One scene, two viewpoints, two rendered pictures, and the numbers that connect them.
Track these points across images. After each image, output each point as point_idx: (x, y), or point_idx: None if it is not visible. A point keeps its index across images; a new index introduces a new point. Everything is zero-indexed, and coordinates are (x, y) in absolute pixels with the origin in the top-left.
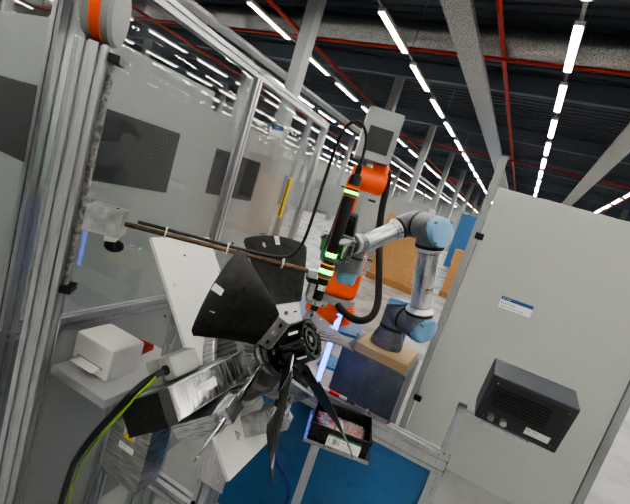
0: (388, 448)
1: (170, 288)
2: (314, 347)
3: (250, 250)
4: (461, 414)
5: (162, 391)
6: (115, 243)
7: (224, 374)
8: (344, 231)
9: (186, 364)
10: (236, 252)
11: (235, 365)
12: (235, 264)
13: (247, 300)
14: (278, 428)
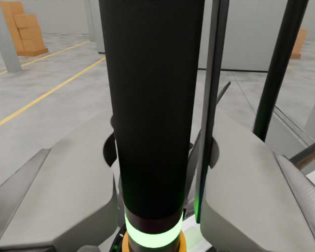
0: None
1: None
2: None
3: (309, 146)
4: None
5: (190, 144)
6: None
7: (189, 195)
8: (109, 84)
9: (208, 169)
10: (228, 82)
11: (193, 212)
12: (219, 93)
13: (197, 135)
14: (120, 182)
